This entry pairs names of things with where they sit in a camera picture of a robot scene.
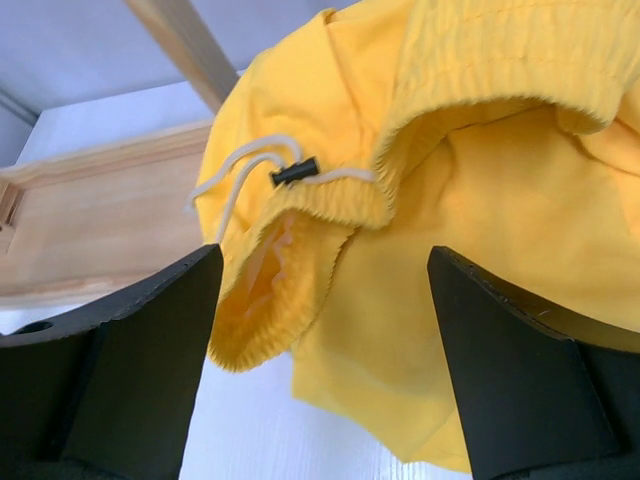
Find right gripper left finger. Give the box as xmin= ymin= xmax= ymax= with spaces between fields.
xmin=1 ymin=245 xmax=222 ymax=479

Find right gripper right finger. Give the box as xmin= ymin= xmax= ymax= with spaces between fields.
xmin=427 ymin=246 xmax=639 ymax=479

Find yellow shorts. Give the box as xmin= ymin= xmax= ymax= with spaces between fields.
xmin=191 ymin=1 xmax=639 ymax=472

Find wooden clothes rack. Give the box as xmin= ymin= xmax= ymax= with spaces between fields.
xmin=1 ymin=1 xmax=237 ymax=309

